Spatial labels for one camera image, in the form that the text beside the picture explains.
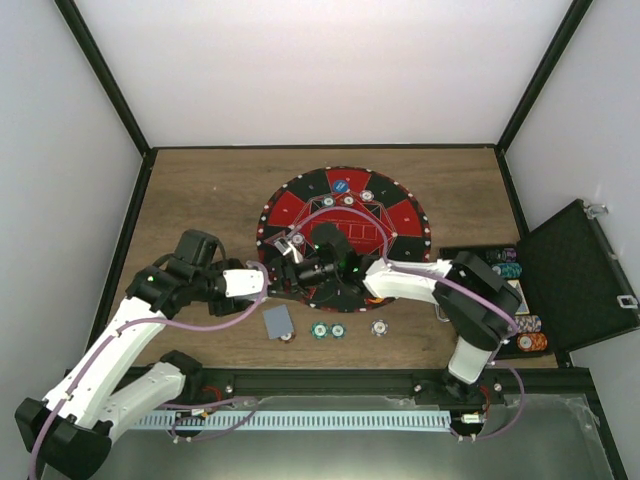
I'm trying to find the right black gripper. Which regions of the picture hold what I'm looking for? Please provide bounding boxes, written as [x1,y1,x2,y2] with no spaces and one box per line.
[265,257,340,301]

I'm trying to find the brown poker chip stack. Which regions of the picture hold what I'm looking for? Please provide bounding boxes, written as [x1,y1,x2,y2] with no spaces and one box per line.
[279,332,296,343]

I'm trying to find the round red black poker mat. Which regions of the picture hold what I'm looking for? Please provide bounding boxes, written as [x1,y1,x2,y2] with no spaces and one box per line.
[256,166,432,314]

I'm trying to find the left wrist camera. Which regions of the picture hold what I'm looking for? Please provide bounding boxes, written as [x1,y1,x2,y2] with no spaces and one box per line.
[222,269,266,298]

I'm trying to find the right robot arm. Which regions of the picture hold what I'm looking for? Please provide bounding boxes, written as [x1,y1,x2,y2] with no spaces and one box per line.
[266,252,522,403]

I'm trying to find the teal poker chip stack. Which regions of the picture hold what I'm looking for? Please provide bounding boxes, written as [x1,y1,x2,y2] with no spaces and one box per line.
[310,322,330,339]

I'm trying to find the black aluminium frame rail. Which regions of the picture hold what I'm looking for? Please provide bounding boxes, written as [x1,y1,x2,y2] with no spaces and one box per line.
[182,366,594,401]

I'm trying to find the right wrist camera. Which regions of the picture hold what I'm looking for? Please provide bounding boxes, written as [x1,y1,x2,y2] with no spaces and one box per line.
[311,223,358,280]

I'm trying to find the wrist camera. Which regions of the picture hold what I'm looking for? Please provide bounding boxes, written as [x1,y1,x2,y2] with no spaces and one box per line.
[222,269,266,298]
[311,223,358,280]

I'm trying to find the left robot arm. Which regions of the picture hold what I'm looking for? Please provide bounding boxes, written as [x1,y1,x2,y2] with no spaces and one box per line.
[15,230,269,479]

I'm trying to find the orange chip row in case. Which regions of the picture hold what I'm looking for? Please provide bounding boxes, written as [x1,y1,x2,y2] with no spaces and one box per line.
[517,332,548,353]

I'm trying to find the black poker set case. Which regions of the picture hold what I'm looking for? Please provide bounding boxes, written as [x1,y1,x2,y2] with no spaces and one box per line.
[438,199,639,359]

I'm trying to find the light blue slotted cable duct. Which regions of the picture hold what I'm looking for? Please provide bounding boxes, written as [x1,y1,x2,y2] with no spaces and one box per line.
[133,410,451,433]

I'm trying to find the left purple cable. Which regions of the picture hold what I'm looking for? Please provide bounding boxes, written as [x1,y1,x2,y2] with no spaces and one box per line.
[27,259,274,480]

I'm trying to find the blue card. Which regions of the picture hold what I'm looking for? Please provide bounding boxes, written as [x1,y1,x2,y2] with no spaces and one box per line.
[263,305,294,340]

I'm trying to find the blue round blind button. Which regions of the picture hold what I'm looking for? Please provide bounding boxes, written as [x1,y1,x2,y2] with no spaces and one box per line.
[332,179,350,195]

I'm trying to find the teal chip row in case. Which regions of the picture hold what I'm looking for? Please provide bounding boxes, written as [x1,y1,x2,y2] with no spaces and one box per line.
[492,262,523,280]

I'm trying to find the purple white poker chip stack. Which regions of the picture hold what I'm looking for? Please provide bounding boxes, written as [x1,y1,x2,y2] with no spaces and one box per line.
[371,320,389,337]

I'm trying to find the purple cable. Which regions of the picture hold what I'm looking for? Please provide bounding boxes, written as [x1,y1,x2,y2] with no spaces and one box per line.
[27,259,274,480]
[289,205,526,444]

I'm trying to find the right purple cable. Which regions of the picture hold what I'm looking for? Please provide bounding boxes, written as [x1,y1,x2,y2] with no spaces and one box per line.
[289,205,526,444]

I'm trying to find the grey chip row in case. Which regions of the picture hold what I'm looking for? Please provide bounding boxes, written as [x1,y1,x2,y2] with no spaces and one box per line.
[515,315,542,334]

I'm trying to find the card deck in case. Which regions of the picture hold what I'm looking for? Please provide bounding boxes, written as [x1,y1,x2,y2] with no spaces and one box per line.
[508,279,530,315]

